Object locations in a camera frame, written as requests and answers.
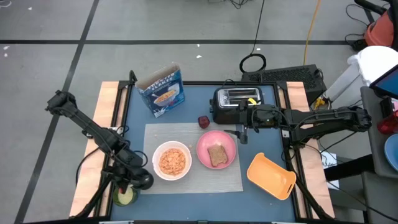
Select yellow plastic basket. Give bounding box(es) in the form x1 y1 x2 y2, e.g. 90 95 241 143
246 152 297 201

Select yellow floor cable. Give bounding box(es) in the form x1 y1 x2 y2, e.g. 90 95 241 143
303 0 322 66

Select black and chrome toaster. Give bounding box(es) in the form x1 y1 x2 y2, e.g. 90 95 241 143
209 86 265 125

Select black computer case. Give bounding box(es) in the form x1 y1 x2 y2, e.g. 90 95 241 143
241 64 328 105

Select pink plastic plate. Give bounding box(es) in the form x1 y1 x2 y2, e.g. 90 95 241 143
196 129 237 170

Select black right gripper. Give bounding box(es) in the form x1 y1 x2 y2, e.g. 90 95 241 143
223 100 282 146

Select black tablet screen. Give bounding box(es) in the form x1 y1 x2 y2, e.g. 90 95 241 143
369 63 398 100

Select orange bucket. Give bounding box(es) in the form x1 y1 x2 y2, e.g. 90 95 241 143
363 11 396 47

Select brown toast slice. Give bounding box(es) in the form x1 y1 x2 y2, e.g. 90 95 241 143
207 144 229 167

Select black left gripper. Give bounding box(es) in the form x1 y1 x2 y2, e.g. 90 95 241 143
114 158 150 194

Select white ceramic bowl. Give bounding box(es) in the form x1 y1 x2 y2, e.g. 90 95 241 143
152 141 193 181

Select grey woven placemat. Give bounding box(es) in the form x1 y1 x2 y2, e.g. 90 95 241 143
141 122 244 195

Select black floor cable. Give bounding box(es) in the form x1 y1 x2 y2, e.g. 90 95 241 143
238 0 267 74

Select blue plate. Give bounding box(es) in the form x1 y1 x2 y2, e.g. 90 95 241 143
383 133 398 172

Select dark red apple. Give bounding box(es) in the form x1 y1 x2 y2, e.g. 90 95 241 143
197 115 211 129

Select green cup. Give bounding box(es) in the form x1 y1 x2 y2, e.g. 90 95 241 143
111 186 139 207

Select black cable by left arm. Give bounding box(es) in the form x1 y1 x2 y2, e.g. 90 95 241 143
75 146 102 187

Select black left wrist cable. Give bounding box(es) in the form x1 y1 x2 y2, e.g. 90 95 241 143
124 150 149 166

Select grey side cabinet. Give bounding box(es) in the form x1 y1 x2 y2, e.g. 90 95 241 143
360 86 398 224

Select red translucent container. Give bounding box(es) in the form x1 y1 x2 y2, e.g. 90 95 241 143
375 110 398 135

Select black cup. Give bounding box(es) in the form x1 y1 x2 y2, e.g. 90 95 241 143
138 172 155 191

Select white paper sheet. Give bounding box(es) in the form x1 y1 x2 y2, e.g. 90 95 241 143
320 151 340 189

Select orange cereal flakes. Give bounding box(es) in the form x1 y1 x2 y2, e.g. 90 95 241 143
159 148 187 177

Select white cloth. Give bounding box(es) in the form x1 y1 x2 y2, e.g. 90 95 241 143
347 45 398 87

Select blue frosted flakes cereal box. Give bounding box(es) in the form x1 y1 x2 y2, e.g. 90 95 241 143
135 62 186 118

